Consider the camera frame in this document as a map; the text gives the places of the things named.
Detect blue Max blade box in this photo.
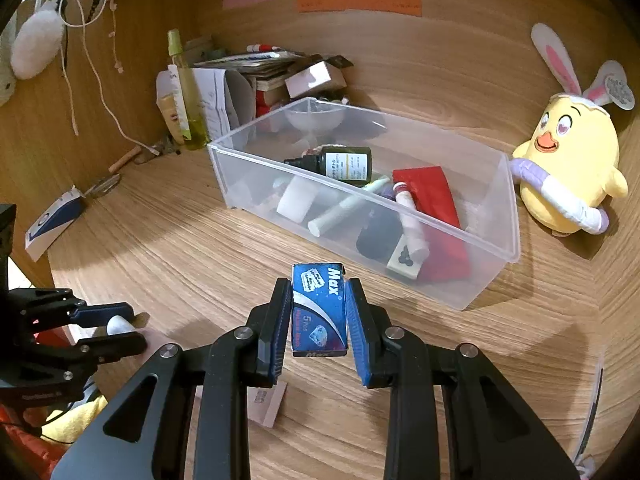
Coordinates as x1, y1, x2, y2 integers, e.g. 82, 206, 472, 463
291, 262, 348, 358

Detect red envelope pouch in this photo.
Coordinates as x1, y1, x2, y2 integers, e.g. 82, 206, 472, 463
393, 166, 470, 283

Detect pink white tube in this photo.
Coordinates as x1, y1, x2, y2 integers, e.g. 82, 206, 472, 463
393, 182, 430, 264

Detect purple black spray bottle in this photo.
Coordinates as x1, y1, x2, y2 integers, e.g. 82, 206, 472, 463
356, 205, 402, 263

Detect dark green dropper bottle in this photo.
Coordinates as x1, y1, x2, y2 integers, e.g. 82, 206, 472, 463
284, 145, 372, 188

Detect blue white card box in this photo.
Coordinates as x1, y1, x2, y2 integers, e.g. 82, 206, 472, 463
25, 186, 86, 262

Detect eyeglasses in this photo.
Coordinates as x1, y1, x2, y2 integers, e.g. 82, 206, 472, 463
84, 174, 122, 200

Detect yellow green spray bottle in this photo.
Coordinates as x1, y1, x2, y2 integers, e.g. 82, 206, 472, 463
167, 29, 208, 151

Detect clear plastic storage bin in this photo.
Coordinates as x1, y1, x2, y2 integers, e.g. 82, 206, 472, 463
208, 98, 521, 310

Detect beige cosmetic tube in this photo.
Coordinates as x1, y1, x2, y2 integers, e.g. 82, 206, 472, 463
156, 94, 184, 146

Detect white fluffy pompom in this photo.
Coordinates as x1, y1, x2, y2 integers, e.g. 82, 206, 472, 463
11, 2, 65, 80

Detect white folded paper booklets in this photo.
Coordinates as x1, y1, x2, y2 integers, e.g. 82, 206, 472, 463
155, 68, 256, 141

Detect yellow chick plush toy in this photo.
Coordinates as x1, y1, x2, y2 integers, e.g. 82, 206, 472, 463
510, 23, 636, 237

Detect stack of books and papers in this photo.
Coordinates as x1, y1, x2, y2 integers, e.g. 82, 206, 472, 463
184, 34, 354, 122

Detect white bowl of trinkets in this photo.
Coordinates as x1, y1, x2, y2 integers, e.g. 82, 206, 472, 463
284, 101, 346, 133

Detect red white marker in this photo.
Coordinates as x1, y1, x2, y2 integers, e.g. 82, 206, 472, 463
246, 44, 281, 53

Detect small white cardboard box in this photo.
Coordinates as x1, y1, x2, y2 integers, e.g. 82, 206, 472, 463
285, 61, 347, 99

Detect white charging cable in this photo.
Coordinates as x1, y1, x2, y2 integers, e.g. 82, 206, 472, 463
34, 0, 162, 157

